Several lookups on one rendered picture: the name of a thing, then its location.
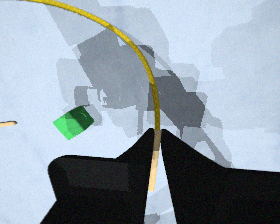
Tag green wooden block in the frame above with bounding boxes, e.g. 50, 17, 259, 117
53, 106, 94, 140

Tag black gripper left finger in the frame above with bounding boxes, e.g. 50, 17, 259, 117
47, 128, 155, 224

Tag yellow string with wooden stick end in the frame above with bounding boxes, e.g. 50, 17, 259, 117
28, 0, 161, 192

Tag light wooden stick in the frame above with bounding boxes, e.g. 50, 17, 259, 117
0, 121, 16, 127

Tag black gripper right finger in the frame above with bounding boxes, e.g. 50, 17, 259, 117
161, 129, 280, 224

